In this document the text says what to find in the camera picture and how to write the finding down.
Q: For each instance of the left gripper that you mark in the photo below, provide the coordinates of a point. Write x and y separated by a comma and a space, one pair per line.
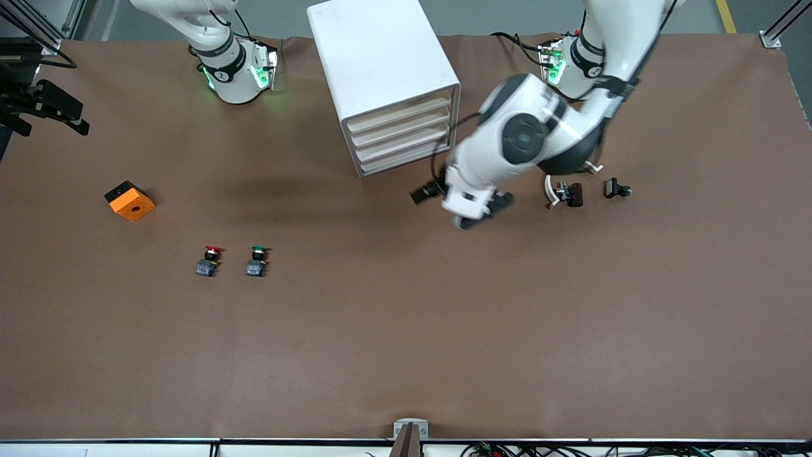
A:
433, 188

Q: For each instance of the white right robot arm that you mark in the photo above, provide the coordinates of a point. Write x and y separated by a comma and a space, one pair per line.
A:
231, 82

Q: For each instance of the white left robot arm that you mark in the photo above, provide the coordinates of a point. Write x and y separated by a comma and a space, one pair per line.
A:
526, 136

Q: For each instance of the brown small electrical component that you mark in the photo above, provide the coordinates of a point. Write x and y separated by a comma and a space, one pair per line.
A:
574, 194

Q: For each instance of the black small clip component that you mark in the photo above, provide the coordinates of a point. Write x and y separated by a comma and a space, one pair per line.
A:
613, 188

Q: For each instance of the aluminium frame profile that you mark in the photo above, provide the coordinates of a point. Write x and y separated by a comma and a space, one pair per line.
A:
783, 28
32, 25

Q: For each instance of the white curved plastic bracket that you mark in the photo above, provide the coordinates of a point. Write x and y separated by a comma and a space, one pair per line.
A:
549, 190

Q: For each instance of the orange button enclosure box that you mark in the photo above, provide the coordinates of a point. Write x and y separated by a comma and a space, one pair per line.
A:
131, 202

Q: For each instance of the green push button switch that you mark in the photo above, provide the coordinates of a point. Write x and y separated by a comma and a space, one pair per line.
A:
255, 266

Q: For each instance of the red push button switch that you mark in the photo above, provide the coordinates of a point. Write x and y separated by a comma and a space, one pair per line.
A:
206, 266

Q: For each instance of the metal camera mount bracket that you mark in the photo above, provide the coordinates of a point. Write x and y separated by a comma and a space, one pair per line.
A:
411, 428

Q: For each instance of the white table edge rail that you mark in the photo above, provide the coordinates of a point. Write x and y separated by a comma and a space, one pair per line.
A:
127, 447

